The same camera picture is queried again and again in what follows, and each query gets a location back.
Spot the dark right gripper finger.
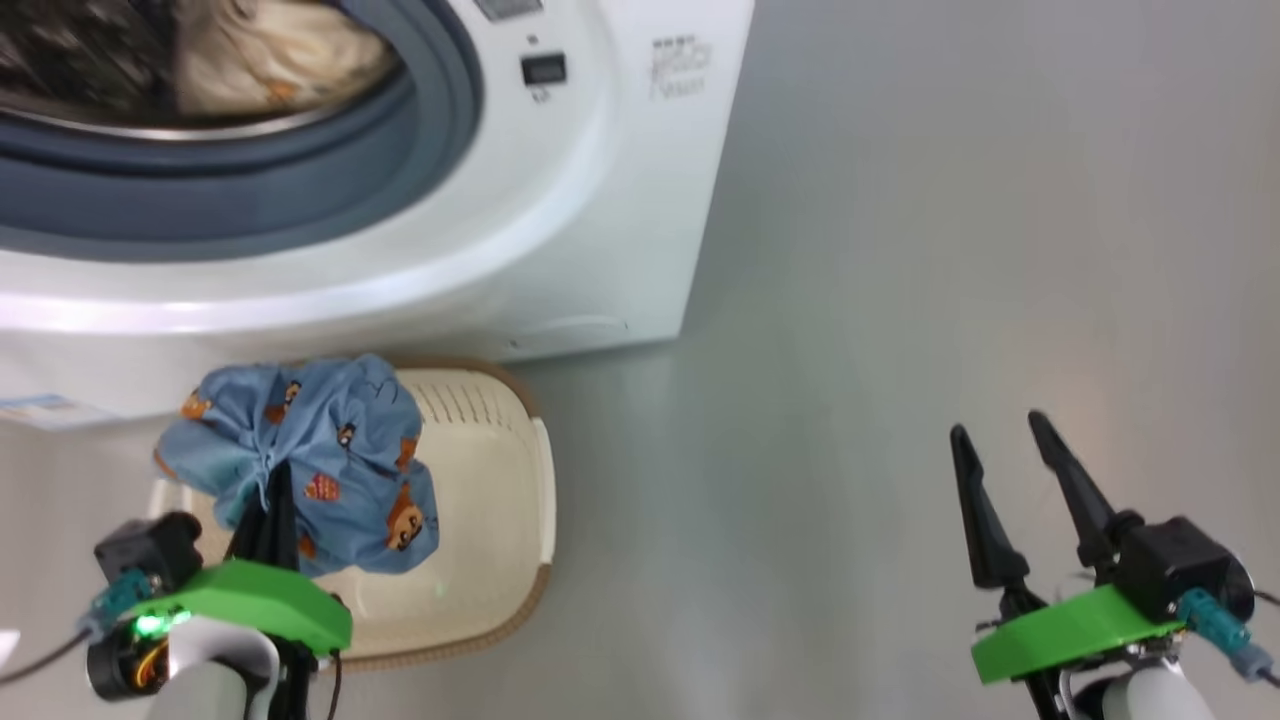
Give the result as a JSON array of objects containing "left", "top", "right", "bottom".
[
  {"left": 1028, "top": 410, "right": 1121, "bottom": 571},
  {"left": 950, "top": 424, "right": 1031, "bottom": 591}
]

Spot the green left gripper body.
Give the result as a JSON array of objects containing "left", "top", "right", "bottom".
[{"left": 130, "top": 560, "right": 353, "bottom": 656}]

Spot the blue energy label sticker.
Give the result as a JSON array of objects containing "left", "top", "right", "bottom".
[{"left": 0, "top": 395, "right": 111, "bottom": 431}]

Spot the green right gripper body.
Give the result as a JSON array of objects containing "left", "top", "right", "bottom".
[{"left": 972, "top": 585, "right": 1186, "bottom": 686}]

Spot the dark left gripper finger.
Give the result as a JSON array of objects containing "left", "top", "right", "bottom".
[
  {"left": 230, "top": 488, "right": 273, "bottom": 564},
  {"left": 270, "top": 465, "right": 301, "bottom": 573}
]

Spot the blue bear print garment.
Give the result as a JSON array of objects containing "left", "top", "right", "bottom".
[{"left": 153, "top": 353, "right": 441, "bottom": 577}]

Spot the cream garment with black lines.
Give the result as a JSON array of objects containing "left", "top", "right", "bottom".
[{"left": 175, "top": 0, "right": 401, "bottom": 116}]

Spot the cream perforated laundry basket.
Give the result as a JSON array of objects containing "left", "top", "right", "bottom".
[{"left": 148, "top": 358, "right": 557, "bottom": 671}]

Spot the thin black left camera cable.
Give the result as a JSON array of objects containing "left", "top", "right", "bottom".
[{"left": 0, "top": 625, "right": 101, "bottom": 686}]

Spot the white front-load washing machine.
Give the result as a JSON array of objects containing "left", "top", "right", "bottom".
[{"left": 0, "top": 0, "right": 756, "bottom": 431}]

